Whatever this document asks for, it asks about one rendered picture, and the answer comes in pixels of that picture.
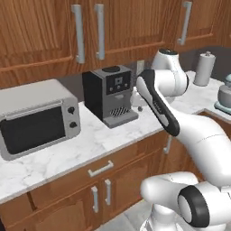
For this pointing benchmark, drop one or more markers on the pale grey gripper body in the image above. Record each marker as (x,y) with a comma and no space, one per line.
(137,97)

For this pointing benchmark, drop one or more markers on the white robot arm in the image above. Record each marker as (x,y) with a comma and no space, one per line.
(207,150)

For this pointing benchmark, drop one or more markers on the black grey coffee machine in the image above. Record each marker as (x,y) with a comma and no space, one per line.
(109,90)

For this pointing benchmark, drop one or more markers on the wooden base cupboard door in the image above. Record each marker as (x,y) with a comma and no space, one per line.
(60,213)
(177,156)
(129,183)

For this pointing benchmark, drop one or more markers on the black toaster oven knob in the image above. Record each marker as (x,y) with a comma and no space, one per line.
(73,124)
(71,110)

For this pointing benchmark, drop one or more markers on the white paper towel roll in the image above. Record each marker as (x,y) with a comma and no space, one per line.
(204,69)

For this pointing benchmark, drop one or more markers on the wooden drawer front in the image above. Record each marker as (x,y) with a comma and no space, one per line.
(69,180)
(15,210)

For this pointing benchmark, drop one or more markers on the silver toaster oven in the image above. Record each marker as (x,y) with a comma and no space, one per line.
(36,99)

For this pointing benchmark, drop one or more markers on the black toaster oven door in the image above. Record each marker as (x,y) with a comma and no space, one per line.
(33,129)

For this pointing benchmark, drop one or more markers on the white wall outlet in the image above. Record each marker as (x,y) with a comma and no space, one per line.
(140,65)

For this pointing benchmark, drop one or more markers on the wooden wall cupboard door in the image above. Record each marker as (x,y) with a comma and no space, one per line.
(36,30)
(135,24)
(204,18)

